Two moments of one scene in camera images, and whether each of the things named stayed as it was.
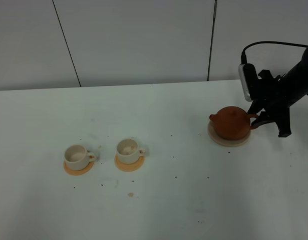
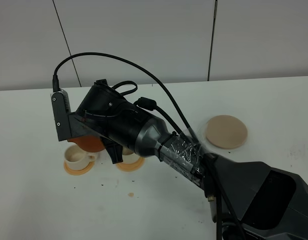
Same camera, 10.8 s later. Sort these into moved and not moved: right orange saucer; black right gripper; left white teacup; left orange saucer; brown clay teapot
Moved: brown clay teapot; black right gripper
Not moved: left orange saucer; left white teacup; right orange saucer
